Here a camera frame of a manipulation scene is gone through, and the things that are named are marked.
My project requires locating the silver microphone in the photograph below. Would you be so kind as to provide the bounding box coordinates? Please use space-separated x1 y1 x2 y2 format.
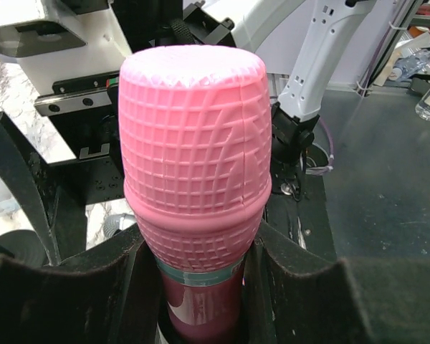
102 213 136 239

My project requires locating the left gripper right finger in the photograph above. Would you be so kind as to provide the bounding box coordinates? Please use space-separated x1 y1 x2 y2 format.
243 223 430 343

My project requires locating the black round base clip stand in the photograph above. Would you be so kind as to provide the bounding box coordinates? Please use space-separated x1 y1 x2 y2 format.
0 229 49 268

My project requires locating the pink microphone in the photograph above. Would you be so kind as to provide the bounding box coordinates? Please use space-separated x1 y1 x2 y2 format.
118 45 272 343

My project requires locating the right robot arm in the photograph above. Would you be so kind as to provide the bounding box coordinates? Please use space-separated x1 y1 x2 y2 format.
0 1 374 272

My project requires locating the black front mounting rail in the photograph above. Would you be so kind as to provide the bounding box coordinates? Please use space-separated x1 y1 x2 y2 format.
264 143 338 262

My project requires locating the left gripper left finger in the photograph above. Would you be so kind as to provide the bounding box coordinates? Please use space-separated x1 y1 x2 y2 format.
0 225 161 343

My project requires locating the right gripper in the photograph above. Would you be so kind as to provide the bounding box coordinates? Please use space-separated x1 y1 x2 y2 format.
0 71 124 265

